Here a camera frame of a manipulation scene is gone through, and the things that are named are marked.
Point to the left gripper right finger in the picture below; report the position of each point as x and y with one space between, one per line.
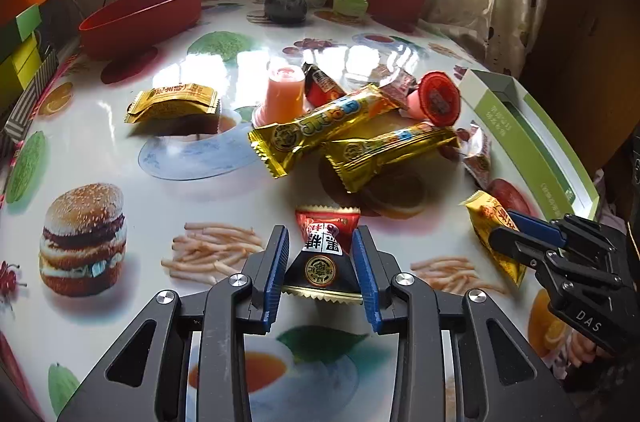
399 303

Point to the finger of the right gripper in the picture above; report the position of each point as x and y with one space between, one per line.
526 250
539 229

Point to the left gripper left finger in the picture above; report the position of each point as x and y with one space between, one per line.
245 303

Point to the red black triangular candy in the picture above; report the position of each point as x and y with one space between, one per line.
322 270

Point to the pink white small packet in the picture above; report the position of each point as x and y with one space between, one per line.
475 153

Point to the pink jelly cup red lid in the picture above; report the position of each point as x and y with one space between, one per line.
436 99

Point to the long gold snack bar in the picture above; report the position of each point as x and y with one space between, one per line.
280 146

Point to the green white cardboard box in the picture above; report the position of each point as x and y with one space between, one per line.
532 153

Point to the brown wooden wardrobe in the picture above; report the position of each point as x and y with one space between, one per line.
584 71

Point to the pink white wafer packet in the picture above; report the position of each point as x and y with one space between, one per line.
396 84

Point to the yellow flat snack packet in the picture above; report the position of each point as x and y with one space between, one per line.
172 102

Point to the orange pink jelly cup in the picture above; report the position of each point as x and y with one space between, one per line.
284 99

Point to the dark red small packet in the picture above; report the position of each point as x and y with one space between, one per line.
320 89

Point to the striped black white box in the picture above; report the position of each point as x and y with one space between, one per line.
20 117

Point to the red oval bowl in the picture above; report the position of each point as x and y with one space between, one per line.
125 27

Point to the green yellow stacked boxes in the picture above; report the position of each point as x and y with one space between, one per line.
19 55

